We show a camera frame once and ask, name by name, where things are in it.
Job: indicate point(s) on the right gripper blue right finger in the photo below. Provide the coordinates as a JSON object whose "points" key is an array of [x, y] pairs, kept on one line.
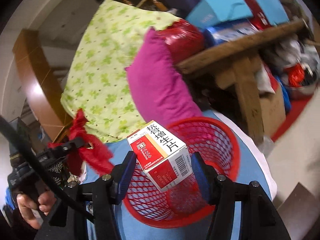
{"points": [[202, 175]]}

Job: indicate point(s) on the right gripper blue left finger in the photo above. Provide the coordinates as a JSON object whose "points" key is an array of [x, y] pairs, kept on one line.
{"points": [[123, 175]]}

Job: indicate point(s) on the red fuzzy cloth scrap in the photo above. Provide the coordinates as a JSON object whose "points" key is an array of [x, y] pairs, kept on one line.
{"points": [[93, 152]]}

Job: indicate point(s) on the red white medicine box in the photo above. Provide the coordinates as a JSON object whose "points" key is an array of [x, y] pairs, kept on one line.
{"points": [[163, 157]]}

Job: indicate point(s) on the person's left hand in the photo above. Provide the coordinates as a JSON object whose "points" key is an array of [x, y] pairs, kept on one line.
{"points": [[27, 207]]}

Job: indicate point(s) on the red plastic mesh basket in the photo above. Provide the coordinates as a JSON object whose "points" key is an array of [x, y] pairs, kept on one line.
{"points": [[183, 204]]}

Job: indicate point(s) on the magenta pillow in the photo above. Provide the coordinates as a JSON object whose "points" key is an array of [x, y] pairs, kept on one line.
{"points": [[157, 89]]}

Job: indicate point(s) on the green clover quilt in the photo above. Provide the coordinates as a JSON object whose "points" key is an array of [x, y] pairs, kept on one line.
{"points": [[96, 81]]}

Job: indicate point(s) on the cardboard box on floor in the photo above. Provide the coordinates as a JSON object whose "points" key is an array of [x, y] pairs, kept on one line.
{"points": [[273, 111]]}

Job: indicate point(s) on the wooden side table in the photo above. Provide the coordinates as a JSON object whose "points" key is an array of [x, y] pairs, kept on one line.
{"points": [[235, 64]]}

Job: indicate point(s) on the red shiny plastic bag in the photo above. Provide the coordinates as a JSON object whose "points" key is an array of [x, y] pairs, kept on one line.
{"points": [[183, 40]]}

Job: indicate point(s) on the metal bowl with bags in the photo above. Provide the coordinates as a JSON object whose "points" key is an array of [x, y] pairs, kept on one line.
{"points": [[300, 81]]}

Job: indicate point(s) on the blue white tissue pack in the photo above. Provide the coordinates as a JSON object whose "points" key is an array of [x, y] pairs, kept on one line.
{"points": [[228, 32]]}

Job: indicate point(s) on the light blue cardboard box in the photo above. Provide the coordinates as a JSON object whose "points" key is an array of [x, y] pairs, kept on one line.
{"points": [[208, 13]]}

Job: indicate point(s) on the wooden headboard frame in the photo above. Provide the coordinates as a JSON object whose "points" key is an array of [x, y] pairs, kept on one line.
{"points": [[40, 86]]}

